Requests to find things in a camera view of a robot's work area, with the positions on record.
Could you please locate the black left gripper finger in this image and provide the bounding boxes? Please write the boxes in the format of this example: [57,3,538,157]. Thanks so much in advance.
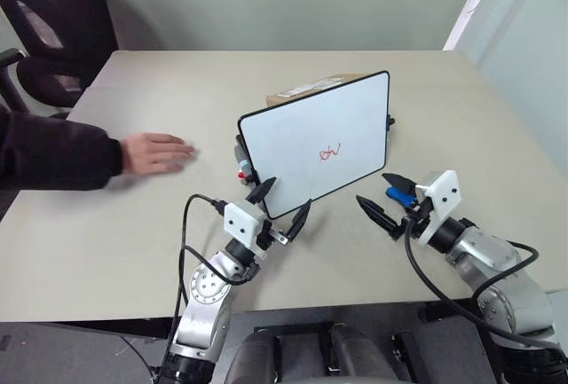
[246,176,278,205]
[285,199,313,239]

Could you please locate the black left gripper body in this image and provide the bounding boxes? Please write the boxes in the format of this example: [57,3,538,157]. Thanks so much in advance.
[256,218,289,253]

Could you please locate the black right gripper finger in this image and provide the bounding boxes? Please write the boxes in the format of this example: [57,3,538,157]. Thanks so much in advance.
[382,173,418,194]
[355,195,403,240]

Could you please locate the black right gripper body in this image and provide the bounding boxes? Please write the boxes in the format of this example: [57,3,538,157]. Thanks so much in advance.
[400,197,434,231]

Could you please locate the blue plastic object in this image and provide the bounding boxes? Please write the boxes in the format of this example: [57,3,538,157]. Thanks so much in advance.
[385,186,421,209]

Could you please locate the person's bare hand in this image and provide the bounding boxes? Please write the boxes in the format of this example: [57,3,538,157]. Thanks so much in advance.
[121,131,197,177]

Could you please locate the grey marker with red cap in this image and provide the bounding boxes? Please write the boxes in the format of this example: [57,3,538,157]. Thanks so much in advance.
[233,143,255,186]

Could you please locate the black framed whiteboard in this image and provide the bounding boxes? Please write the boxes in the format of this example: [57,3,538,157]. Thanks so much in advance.
[237,70,391,221]

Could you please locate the brown cardboard box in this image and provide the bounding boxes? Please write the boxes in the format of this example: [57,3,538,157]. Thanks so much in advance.
[264,74,375,109]

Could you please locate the dark rounded shape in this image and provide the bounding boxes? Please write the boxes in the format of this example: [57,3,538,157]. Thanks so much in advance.
[227,327,285,384]

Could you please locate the black office chair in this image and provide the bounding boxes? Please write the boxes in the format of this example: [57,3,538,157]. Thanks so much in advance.
[0,0,122,120]

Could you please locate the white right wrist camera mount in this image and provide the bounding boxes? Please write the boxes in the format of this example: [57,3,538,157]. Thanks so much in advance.
[414,169,463,246]

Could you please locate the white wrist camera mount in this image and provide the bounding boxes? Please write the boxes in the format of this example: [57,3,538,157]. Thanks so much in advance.
[223,200,272,255]
[414,169,463,246]

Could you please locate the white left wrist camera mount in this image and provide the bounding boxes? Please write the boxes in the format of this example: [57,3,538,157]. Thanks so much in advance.
[223,200,272,255]

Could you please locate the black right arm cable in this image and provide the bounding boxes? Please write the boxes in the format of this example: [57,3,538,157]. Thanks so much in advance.
[402,218,556,346]

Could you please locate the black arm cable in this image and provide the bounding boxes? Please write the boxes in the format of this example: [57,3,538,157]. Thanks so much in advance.
[176,193,250,341]
[402,218,556,346]

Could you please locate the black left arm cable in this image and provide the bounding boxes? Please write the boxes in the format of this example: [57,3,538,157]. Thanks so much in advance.
[176,193,250,341]

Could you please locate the thin black floor cable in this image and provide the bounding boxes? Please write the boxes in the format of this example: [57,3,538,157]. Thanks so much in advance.
[118,333,162,379]

